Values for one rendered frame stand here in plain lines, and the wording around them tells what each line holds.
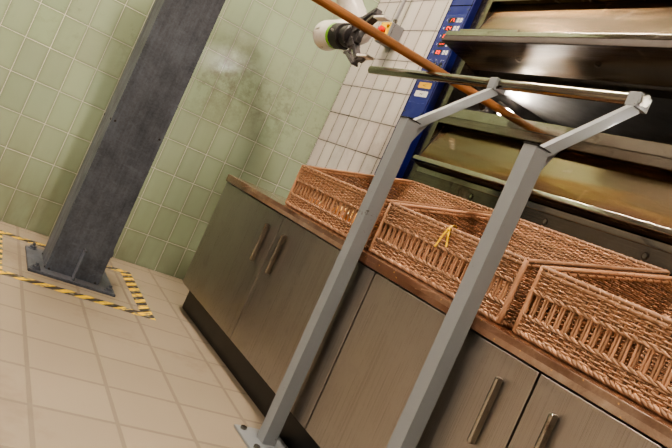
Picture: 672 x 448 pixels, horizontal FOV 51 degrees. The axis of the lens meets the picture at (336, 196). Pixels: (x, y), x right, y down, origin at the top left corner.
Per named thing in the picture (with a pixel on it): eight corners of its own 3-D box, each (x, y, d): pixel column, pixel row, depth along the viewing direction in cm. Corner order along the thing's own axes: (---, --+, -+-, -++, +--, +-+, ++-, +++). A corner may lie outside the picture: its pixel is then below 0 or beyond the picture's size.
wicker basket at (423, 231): (482, 297, 220) (518, 217, 220) (629, 375, 172) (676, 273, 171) (364, 249, 195) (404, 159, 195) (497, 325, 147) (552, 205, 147)
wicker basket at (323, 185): (384, 245, 272) (413, 180, 271) (477, 294, 223) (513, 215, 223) (281, 202, 246) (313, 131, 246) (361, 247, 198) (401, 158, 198)
